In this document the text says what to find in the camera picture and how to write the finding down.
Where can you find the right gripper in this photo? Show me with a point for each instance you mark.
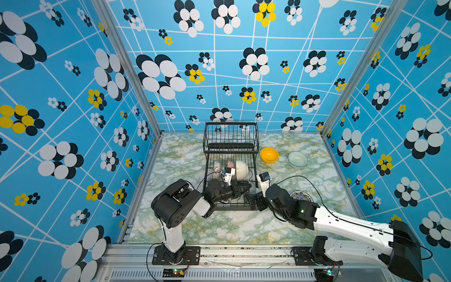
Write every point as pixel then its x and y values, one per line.
pixel 252 198

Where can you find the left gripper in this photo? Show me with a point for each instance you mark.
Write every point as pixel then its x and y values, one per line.
pixel 235 191

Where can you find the plain white bowl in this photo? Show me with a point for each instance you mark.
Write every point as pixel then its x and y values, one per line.
pixel 242 170

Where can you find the white red lattice bowl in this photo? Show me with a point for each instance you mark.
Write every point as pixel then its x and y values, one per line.
pixel 217 167

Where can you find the blue yellow floral bowl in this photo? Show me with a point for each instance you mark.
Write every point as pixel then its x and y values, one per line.
pixel 300 195

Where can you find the dark blue patterned bowl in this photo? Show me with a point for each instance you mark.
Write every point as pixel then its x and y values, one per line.
pixel 254 189

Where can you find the black floral pink bowl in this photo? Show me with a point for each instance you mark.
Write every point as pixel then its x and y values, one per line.
pixel 230 164

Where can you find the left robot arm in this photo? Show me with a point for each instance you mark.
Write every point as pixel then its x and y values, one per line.
pixel 172 206

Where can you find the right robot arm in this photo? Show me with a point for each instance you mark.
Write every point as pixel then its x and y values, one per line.
pixel 393 245

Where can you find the black two-tier dish rack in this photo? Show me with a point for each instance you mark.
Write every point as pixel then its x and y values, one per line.
pixel 231 141

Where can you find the pale green glass bowl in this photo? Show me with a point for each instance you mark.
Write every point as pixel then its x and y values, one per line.
pixel 297 159

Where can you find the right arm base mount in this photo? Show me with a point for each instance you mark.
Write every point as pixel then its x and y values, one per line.
pixel 304 256

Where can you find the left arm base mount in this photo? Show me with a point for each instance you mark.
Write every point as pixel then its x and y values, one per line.
pixel 185 255

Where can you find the aluminium front rail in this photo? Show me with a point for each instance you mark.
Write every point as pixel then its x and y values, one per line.
pixel 233 263

